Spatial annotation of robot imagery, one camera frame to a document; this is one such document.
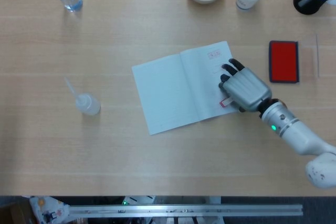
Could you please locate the red and white stamp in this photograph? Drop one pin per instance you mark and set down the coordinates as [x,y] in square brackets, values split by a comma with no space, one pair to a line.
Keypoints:
[225,102]

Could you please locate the aluminium rail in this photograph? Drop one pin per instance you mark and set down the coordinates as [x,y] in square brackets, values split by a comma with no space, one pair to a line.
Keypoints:
[183,209]

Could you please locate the red ink pad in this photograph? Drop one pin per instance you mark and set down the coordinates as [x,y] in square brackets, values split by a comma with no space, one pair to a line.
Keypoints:
[284,61]

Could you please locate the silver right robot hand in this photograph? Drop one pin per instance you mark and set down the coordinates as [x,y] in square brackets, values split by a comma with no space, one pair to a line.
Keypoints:
[246,89]

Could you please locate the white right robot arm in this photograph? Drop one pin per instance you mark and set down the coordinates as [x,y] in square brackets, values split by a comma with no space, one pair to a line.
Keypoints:
[296,132]

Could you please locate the clear ink pad lid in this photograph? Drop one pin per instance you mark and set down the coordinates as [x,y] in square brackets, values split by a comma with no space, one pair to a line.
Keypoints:
[309,58]

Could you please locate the open lined notebook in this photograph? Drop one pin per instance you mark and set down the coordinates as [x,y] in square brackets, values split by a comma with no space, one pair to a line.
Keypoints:
[168,93]

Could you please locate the white printed sheet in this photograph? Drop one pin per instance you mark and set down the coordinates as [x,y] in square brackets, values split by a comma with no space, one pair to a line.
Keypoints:
[48,208]

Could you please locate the white squeeze bottle with nozzle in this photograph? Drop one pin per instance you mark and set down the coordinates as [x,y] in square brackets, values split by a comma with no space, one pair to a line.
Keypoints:
[89,104]

